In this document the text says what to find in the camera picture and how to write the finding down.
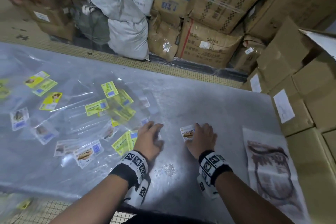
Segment person's right hand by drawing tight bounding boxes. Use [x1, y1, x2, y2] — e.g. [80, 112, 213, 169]
[185, 122, 218, 159]

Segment person's left hand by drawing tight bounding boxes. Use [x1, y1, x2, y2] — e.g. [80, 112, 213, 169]
[134, 121, 165, 161]

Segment white labelled bag apart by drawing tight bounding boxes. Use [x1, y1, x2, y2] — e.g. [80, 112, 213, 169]
[180, 124, 196, 142]

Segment clear bags with labels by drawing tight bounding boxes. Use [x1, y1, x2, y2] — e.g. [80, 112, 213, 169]
[0, 48, 163, 201]

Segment stack of bagged red headbands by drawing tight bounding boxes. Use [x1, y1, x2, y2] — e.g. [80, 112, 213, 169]
[242, 126, 312, 224]

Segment person's left forearm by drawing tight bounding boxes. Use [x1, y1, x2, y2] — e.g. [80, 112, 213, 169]
[50, 174, 131, 224]

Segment person's right forearm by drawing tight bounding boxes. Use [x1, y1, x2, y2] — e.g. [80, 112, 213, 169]
[215, 171, 294, 224]

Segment person's black clothing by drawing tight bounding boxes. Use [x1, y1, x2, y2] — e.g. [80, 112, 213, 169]
[115, 204, 216, 224]

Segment black marker wristband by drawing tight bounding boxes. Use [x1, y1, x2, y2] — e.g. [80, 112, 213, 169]
[198, 149, 233, 186]
[109, 150, 149, 190]

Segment grey table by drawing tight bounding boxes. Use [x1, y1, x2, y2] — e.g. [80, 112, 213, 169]
[0, 42, 313, 224]

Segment cardboard box with red print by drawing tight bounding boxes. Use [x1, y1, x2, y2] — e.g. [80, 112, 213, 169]
[176, 17, 243, 69]

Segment small labelled brown box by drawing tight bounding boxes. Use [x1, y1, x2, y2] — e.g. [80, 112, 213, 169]
[231, 35, 267, 74]

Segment plain white sack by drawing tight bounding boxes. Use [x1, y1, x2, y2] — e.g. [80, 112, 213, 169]
[107, 17, 150, 61]

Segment torn brown cardboard box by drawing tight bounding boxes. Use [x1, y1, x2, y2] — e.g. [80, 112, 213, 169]
[147, 10, 182, 62]

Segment cardboard boxes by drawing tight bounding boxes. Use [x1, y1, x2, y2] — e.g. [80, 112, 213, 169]
[240, 16, 336, 224]

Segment grey-green sack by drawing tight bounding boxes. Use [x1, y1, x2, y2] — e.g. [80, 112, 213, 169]
[71, 3, 111, 46]

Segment low cardboard box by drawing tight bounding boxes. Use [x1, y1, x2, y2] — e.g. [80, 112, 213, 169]
[36, 21, 75, 41]

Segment white cardboard sheet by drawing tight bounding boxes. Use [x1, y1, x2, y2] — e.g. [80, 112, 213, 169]
[299, 29, 336, 60]

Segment cardboard box with white label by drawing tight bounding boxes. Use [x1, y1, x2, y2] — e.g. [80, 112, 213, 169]
[25, 6, 70, 26]

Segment large brown cardboard box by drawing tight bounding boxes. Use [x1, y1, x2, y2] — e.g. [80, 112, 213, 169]
[244, 0, 336, 43]

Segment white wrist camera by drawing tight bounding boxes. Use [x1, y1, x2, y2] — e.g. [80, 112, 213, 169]
[123, 176, 150, 207]
[197, 175, 220, 200]

